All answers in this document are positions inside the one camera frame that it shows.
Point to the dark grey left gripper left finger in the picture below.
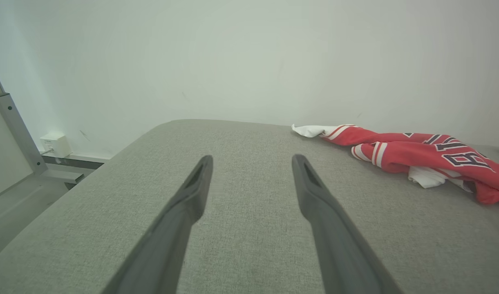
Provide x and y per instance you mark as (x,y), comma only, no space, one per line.
(167,245)

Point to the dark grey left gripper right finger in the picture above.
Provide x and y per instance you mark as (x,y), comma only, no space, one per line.
(335,245)

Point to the red Bulls jersey white sleeves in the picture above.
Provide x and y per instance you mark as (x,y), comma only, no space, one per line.
(417,157)

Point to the grey fabric sofa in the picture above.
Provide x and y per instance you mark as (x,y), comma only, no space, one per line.
(253,163)

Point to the white and dark wall baseboard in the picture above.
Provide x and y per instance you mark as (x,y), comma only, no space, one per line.
(86,161)

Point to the white wall socket box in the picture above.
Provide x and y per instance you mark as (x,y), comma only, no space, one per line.
(56,143)

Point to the white partition panel grey frame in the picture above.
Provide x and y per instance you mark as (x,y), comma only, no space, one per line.
(18,130)

